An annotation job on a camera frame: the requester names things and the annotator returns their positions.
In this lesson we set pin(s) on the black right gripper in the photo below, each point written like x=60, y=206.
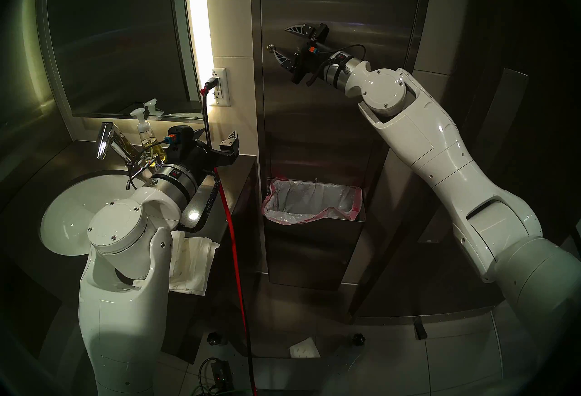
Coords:
x=299, y=75

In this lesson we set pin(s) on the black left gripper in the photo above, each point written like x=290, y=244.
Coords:
x=211, y=159

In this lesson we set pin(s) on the stainless steel dispenser door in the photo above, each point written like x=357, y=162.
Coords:
x=354, y=0

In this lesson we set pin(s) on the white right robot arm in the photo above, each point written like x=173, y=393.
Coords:
x=431, y=150

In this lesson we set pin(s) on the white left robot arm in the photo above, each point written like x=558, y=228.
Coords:
x=122, y=318

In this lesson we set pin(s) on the stainless steel dispenser cabinet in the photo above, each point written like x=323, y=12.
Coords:
x=255, y=127

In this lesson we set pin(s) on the folded white towel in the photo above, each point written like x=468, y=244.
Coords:
x=195, y=263

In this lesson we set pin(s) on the clear soap pump bottle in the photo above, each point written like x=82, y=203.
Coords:
x=147, y=136

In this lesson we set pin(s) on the vertical light strip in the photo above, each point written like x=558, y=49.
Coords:
x=198, y=14

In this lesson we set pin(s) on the chrome faucet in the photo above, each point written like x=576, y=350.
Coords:
x=105, y=141

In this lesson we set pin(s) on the clear pink-rimmed trash liner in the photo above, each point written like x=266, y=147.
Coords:
x=313, y=204

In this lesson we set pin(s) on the stainless steel waste bin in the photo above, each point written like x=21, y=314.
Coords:
x=313, y=259

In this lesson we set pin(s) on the white sink basin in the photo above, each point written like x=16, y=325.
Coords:
x=63, y=218

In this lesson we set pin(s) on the black star knob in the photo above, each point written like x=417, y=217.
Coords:
x=359, y=339
x=212, y=338

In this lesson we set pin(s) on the white paper scrap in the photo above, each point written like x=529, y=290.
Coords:
x=305, y=349

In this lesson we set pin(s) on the black power box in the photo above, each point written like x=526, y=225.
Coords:
x=221, y=373

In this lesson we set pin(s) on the dark stall door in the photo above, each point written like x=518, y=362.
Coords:
x=535, y=36

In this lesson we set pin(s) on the black door stop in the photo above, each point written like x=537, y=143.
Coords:
x=420, y=329

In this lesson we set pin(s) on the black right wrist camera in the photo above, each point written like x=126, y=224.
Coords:
x=311, y=50

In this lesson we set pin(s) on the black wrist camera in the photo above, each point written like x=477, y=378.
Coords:
x=180, y=143
x=311, y=50

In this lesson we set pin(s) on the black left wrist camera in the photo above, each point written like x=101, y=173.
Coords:
x=180, y=143

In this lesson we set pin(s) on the white wall outlet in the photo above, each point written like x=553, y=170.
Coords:
x=222, y=93

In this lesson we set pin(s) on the wall mirror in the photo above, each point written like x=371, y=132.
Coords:
x=118, y=36

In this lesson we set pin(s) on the gray robot base plate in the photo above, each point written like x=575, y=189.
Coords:
x=281, y=374

